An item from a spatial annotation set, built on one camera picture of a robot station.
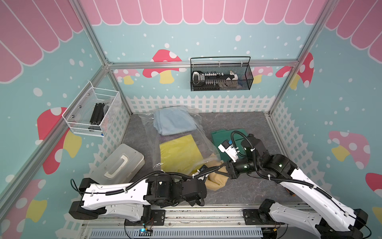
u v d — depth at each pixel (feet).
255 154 1.59
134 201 1.33
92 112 2.35
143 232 2.39
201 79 2.87
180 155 2.91
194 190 1.40
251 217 2.42
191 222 2.43
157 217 2.45
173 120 3.45
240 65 2.93
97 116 2.29
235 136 1.81
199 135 3.09
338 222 1.25
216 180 1.99
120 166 2.60
